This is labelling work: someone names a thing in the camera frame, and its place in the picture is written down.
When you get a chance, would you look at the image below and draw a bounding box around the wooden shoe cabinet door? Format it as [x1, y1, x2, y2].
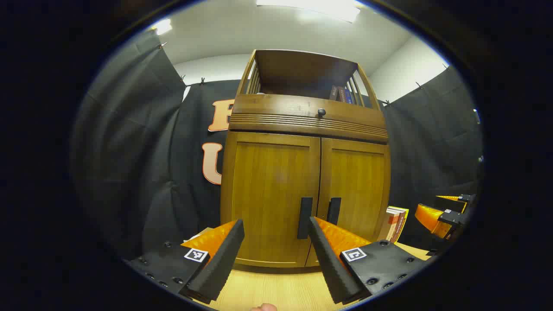
[220, 131, 321, 268]
[305, 137, 391, 267]

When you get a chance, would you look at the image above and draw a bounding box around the ceiling light panel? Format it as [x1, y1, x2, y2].
[256, 0, 361, 23]
[151, 19, 172, 36]

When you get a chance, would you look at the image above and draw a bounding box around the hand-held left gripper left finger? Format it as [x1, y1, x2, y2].
[125, 219, 245, 305]

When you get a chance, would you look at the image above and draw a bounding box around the wooden double-door shoe cabinet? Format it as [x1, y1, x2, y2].
[219, 49, 391, 269]

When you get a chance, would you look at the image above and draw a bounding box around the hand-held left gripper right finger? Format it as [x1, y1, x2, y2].
[307, 216, 429, 305]

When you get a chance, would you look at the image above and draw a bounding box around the white and tan book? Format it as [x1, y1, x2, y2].
[378, 207, 400, 242]

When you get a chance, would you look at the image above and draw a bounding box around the red-brown book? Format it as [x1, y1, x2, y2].
[391, 209, 406, 244]

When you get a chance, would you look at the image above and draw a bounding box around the wooden cabinet drawer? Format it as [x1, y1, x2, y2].
[229, 94, 389, 143]

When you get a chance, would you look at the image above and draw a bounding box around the black door handle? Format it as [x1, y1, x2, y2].
[326, 197, 342, 226]
[297, 197, 313, 239]

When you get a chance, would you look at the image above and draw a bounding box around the black backdrop cloth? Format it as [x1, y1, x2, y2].
[71, 30, 483, 260]

